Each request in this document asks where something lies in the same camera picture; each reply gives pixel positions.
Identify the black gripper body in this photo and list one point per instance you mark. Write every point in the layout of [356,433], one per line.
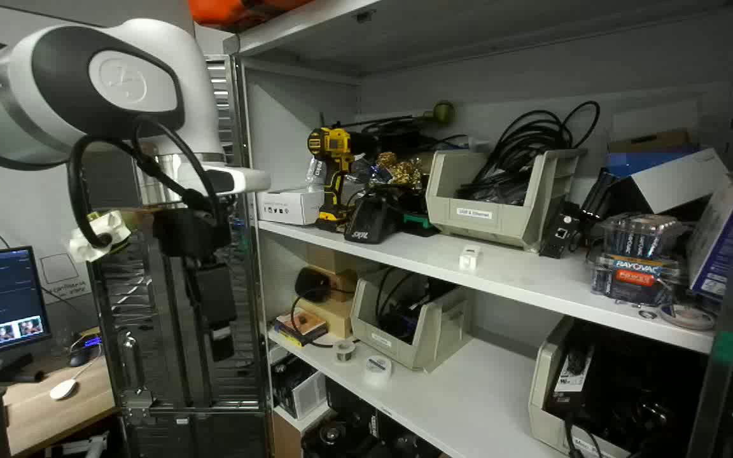
[205,254]

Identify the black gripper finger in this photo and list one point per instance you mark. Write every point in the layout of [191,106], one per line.
[221,340]

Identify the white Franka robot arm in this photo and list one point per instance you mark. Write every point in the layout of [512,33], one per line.
[51,76]

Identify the small white box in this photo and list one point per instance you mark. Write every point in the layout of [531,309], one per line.
[291,207]

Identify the beige storage bin with label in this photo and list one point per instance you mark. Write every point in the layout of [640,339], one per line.
[420,333]

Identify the large beige storage bin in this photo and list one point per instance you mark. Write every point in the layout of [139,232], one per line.
[548,381]

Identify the brown cardboard box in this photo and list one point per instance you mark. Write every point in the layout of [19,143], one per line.
[649,139]

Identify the blue printed box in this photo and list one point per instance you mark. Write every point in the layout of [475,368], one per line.
[718,244]

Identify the orange and black flat device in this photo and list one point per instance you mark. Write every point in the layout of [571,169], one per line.
[299,329]

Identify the black round device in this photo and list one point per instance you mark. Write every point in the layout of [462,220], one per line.
[310,283]

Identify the small clear jar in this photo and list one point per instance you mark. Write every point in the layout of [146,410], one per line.
[347,348]

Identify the black computer mouse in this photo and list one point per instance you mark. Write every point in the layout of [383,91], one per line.
[79,356]

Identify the black machine with round dial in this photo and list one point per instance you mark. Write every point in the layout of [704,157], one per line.
[356,433]

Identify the white computer mouse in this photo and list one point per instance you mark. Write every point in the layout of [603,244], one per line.
[62,390]

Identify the black battery charger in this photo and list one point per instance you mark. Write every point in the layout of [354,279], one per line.
[372,220]

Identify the wooden desk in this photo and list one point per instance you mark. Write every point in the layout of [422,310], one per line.
[51,414]

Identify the green and black tool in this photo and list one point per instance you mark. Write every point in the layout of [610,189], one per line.
[417,222]

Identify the orange object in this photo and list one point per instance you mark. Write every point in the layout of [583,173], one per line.
[230,10]

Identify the white metal shelving unit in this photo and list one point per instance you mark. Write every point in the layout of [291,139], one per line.
[503,269]

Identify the black power adapter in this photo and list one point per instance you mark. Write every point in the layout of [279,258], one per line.
[560,230]

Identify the black equipment in large bin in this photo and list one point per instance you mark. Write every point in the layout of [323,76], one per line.
[638,390]

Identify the clear plastic bin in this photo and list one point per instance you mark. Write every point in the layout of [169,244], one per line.
[638,258]

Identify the flat tape roll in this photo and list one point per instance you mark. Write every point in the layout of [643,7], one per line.
[687,316]

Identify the blue and white carton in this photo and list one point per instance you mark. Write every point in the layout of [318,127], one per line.
[672,173]

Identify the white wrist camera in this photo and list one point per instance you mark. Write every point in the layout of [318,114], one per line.
[239,179]

